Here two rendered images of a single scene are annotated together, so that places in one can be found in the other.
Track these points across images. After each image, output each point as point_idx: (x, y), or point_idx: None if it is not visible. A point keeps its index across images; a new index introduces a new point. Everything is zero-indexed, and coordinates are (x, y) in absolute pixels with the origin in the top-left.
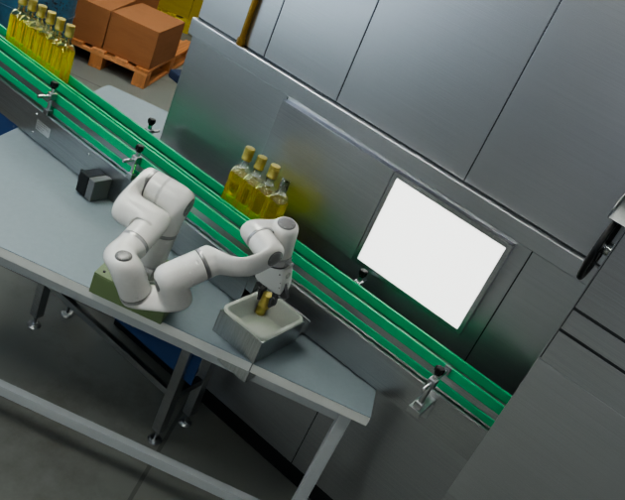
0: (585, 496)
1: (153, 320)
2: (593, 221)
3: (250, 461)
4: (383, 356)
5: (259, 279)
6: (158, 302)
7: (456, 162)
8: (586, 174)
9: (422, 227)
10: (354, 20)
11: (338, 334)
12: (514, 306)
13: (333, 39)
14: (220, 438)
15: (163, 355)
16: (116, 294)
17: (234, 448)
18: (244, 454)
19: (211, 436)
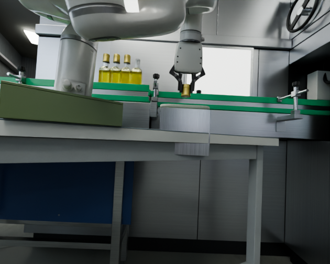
0: None
1: (112, 124)
2: (274, 25)
3: (174, 259)
4: (245, 113)
5: (180, 68)
6: (149, 9)
7: (209, 30)
8: (262, 9)
9: (210, 62)
10: None
11: (214, 119)
12: (264, 76)
13: (126, 4)
14: (149, 261)
15: (96, 218)
16: (50, 105)
17: (161, 260)
18: (168, 258)
19: (143, 263)
